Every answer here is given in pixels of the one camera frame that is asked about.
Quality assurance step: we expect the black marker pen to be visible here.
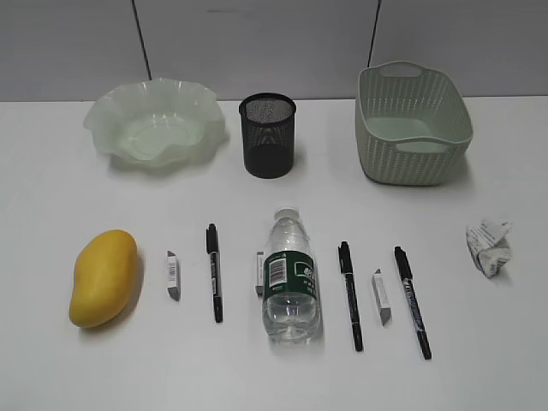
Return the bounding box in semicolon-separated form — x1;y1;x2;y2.
337;241;364;352
206;223;223;324
394;247;432;360

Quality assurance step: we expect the clear water bottle green label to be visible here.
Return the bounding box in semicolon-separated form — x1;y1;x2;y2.
262;207;321;343

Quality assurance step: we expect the yellow mango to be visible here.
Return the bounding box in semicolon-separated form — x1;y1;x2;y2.
68;229;138;329

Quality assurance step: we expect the waste paper ball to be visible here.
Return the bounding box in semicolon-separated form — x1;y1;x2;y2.
465;218;513;278

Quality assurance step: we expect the grey white eraser middle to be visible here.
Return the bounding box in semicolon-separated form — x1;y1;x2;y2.
255;251;264;296

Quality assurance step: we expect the grey white eraser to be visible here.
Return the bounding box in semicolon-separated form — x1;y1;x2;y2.
255;251;264;296
166;250;181;301
372;269;391;326

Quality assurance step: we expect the black mesh pen holder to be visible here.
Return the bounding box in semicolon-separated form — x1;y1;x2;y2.
239;92;296;179

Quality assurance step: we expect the grey white eraser left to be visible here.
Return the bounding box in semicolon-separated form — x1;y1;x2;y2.
166;250;181;301

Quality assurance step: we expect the translucent green wavy plate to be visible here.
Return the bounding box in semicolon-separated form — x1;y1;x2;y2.
83;78;229;170

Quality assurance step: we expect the grey white eraser right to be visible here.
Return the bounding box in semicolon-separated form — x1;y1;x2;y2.
372;269;391;326

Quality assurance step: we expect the light green plastic basket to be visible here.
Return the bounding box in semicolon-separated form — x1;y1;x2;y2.
354;62;473;186

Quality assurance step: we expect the black wall cable right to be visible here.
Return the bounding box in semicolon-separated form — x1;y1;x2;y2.
367;0;383;68

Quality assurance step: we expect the black wall cable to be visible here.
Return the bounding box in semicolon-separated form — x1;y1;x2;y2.
130;0;153;79
367;0;383;68

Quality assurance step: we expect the black wall cable left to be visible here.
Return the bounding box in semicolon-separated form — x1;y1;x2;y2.
130;0;153;79

